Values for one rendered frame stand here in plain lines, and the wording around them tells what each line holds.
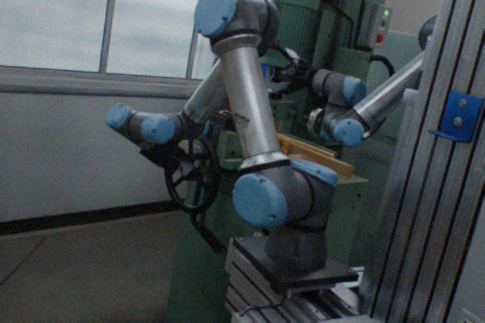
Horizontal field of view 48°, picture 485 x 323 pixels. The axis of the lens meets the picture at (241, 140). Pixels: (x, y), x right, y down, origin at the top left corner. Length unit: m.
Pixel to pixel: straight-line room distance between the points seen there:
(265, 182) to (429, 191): 0.34
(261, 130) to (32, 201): 2.13
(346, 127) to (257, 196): 0.42
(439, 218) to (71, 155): 2.31
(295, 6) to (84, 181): 1.78
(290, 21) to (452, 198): 0.99
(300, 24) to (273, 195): 0.95
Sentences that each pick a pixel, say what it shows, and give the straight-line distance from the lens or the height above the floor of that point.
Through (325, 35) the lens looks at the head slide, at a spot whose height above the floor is 1.33.
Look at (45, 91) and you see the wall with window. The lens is 2.94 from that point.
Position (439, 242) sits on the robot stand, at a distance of 1.17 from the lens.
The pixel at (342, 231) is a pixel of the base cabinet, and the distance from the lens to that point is 2.24.
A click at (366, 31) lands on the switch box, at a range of 2.12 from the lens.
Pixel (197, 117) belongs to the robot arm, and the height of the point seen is 1.06.
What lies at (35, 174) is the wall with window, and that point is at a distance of 3.06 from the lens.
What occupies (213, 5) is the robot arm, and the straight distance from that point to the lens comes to 1.20.
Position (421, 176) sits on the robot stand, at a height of 1.09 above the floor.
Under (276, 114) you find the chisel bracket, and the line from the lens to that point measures 1.99.
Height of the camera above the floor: 1.34
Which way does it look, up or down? 13 degrees down
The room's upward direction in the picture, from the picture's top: 11 degrees clockwise
